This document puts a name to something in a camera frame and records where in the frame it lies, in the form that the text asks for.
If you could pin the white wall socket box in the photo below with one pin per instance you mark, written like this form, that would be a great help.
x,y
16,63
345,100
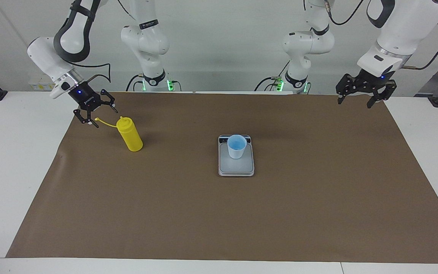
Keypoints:
x,y
40,82

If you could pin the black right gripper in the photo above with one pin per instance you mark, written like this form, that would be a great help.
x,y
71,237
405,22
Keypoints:
x,y
84,98

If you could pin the silver digital kitchen scale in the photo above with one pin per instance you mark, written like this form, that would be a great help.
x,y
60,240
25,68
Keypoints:
x,y
238,167

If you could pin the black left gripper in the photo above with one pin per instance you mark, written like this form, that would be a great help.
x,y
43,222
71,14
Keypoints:
x,y
373,80

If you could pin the yellow squeeze bottle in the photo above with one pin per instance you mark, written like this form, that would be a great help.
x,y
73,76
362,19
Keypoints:
x,y
129,137

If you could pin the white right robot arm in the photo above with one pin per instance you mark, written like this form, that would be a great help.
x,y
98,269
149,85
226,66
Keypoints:
x,y
44,57

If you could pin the brown table mat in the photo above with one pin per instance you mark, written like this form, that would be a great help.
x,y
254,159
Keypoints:
x,y
203,213

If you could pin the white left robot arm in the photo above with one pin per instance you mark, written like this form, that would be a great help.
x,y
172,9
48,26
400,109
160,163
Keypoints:
x,y
405,30

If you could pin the light blue plastic cup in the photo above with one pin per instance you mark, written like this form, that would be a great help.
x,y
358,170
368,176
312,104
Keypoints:
x,y
237,153

